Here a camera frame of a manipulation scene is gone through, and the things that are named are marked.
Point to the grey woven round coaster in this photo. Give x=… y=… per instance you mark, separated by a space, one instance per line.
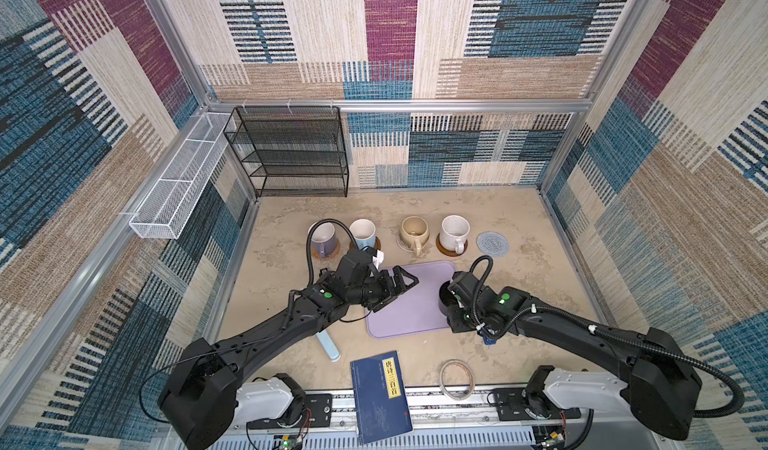
x=492 y=244

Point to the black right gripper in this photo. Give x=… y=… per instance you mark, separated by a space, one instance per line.
x=455 y=321

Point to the white ceramic mug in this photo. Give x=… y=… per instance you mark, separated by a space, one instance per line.
x=454 y=233

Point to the dark blue book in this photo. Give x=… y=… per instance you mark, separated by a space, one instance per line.
x=381 y=405

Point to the dark brown wooden coaster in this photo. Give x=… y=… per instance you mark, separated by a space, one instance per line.
x=377 y=244

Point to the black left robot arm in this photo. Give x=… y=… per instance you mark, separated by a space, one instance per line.
x=208 y=389

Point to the clear glass coaster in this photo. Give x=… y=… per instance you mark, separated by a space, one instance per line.
x=401 y=245

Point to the clear tape roll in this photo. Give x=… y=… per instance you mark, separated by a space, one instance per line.
x=456 y=380

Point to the woven rattan coaster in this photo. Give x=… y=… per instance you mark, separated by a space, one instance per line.
x=324 y=250

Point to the beige ceramic mug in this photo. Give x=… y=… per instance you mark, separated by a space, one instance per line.
x=414 y=234

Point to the black wire shelf rack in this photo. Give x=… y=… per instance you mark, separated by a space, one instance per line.
x=290 y=151

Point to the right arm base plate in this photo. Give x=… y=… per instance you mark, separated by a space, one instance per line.
x=517 y=404

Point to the light blue small case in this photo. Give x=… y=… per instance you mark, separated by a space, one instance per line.
x=328 y=346

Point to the black ceramic mug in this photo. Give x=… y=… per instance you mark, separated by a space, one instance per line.
x=447 y=300

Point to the lilac plastic tray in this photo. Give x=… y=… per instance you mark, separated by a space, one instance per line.
x=416 y=311

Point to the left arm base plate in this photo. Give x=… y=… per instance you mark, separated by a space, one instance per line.
x=316 y=413

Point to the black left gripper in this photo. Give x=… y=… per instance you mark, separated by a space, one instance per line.
x=387 y=292

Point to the white wire mesh basket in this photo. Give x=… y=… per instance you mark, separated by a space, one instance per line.
x=166 y=210

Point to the light blue mug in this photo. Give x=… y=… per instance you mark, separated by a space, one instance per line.
x=364 y=233

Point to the lilac white mug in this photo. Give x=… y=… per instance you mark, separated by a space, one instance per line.
x=324 y=232

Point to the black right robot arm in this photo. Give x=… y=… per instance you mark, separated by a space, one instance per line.
x=644 y=375

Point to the brown round coaster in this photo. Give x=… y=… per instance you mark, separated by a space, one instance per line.
x=447 y=252

